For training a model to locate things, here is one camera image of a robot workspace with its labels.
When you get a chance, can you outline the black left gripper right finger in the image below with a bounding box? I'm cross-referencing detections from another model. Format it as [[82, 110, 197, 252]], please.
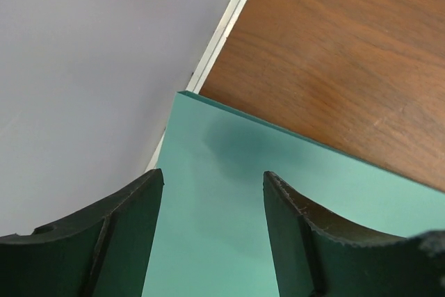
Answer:
[[263, 171, 444, 296]]

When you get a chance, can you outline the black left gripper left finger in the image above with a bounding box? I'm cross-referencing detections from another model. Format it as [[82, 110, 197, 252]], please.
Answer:
[[1, 169, 163, 296]]

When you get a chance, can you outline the teal file folder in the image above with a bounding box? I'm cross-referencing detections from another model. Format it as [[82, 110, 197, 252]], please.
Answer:
[[143, 92, 444, 296]]

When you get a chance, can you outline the aluminium frame rail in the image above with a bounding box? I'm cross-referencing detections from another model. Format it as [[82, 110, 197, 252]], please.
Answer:
[[135, 0, 247, 172]]

